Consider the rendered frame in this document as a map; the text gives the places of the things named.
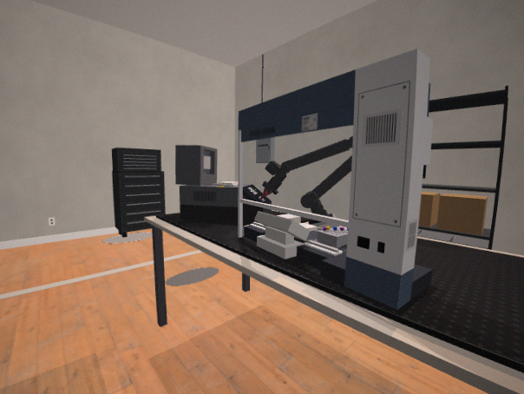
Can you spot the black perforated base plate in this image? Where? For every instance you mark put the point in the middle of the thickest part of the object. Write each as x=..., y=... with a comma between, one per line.
x=475, y=300

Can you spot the black thermal cycler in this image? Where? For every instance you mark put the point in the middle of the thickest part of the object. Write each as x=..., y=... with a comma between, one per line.
x=202, y=198

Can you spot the grey tube rack with coloured caps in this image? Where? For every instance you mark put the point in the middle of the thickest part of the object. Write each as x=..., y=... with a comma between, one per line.
x=332, y=238

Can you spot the white rectangular block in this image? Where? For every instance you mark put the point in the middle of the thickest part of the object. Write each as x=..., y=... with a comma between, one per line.
x=291, y=217

